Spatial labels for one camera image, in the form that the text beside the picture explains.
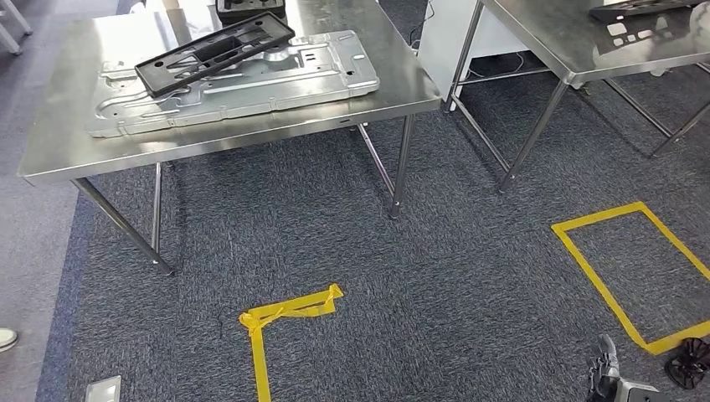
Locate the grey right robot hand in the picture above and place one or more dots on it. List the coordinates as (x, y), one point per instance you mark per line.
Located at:
(603, 366)

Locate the black plastic plate frame part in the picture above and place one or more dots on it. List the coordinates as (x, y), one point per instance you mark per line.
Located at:
(638, 8)
(219, 51)

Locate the stainless steel workbench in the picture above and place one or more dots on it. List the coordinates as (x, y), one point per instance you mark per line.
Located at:
(61, 83)

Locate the yellow floor tape rectangle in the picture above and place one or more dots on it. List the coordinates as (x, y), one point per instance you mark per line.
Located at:
(599, 218)

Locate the stainless steel table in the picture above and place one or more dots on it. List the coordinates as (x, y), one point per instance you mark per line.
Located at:
(554, 44)

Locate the crumpled yellow floor tape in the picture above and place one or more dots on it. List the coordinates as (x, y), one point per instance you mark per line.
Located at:
(258, 360)

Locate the stamped sheet metal panel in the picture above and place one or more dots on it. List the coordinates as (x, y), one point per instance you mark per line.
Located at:
(249, 94)

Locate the black foam case insert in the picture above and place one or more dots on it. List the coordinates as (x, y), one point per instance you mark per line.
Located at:
(249, 14)

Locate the metal floor outlet box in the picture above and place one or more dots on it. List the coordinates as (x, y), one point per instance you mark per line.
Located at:
(102, 391)

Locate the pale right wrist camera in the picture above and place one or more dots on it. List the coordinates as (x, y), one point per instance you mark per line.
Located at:
(638, 391)

